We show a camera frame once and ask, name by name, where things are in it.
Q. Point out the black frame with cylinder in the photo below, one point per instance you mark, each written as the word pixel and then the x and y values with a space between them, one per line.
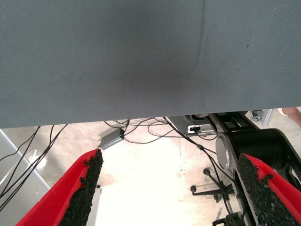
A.
pixel 258 143

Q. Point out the aluminium bracket with caster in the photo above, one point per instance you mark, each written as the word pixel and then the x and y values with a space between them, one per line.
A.
pixel 263 116

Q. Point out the white panel with port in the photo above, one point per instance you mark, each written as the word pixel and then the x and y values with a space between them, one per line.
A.
pixel 204 128

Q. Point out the grey box with green light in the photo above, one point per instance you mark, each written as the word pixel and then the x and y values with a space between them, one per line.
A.
pixel 110 140

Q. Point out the black office chair base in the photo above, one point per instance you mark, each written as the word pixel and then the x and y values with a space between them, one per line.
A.
pixel 215 191

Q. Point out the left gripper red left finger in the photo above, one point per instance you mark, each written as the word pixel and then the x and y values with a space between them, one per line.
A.
pixel 65 193

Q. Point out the dark grey table cloth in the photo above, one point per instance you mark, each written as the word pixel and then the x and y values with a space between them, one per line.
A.
pixel 117 58

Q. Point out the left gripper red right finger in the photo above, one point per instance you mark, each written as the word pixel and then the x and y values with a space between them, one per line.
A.
pixel 270 195

